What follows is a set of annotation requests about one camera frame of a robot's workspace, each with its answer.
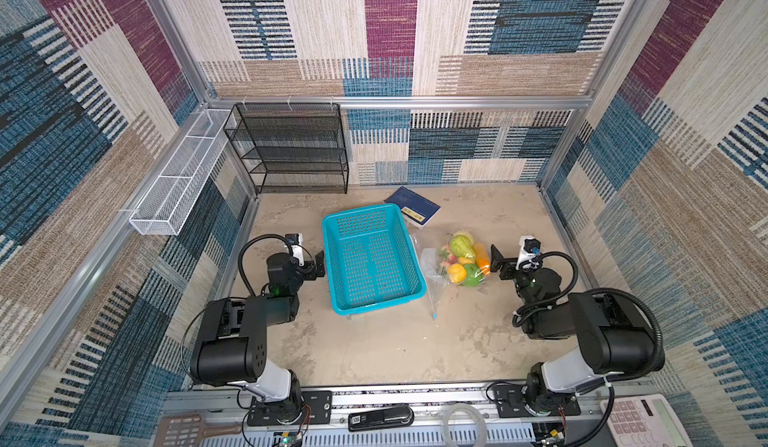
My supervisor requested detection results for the white calculator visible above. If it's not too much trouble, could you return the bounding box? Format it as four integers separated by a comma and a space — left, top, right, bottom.
607, 394, 693, 447

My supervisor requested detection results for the red apple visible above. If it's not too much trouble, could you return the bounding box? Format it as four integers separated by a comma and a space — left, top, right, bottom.
439, 252, 458, 268

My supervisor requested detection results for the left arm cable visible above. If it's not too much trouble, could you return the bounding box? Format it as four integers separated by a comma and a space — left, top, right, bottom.
238, 233, 295, 297

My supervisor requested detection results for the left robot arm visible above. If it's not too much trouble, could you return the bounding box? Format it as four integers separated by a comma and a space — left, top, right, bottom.
190, 253, 325, 424

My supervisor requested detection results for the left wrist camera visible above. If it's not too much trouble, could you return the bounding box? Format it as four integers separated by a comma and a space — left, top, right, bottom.
284, 233, 305, 266

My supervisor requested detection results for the clear tubing ring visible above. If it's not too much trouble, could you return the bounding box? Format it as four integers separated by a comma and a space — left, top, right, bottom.
440, 403, 488, 447

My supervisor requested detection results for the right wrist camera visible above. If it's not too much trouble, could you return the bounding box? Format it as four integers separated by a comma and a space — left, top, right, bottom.
516, 236, 541, 270

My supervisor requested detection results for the black remote device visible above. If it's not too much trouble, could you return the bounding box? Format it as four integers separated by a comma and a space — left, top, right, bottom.
347, 404, 415, 432

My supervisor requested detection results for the black wire shelf rack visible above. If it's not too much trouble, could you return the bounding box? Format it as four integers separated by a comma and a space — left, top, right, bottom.
224, 103, 349, 194

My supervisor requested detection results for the blue book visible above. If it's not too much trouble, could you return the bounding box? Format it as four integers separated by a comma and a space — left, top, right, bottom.
384, 187, 441, 228

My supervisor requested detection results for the teal plastic basket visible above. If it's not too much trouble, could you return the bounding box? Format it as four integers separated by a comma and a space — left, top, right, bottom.
322, 203, 427, 316

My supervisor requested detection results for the white mesh wall tray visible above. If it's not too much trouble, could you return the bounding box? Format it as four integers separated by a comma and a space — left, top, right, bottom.
129, 109, 229, 236

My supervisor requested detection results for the yellow lemon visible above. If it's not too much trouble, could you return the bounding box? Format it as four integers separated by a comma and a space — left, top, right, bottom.
446, 263, 467, 285

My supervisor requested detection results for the clear zip top bag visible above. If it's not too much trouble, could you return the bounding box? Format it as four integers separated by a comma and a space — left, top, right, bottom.
410, 229, 491, 320

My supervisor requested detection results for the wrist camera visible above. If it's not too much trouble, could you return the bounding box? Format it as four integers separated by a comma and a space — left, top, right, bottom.
284, 233, 305, 266
516, 236, 541, 270

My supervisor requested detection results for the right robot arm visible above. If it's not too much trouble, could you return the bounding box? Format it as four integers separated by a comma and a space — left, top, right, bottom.
486, 237, 665, 418

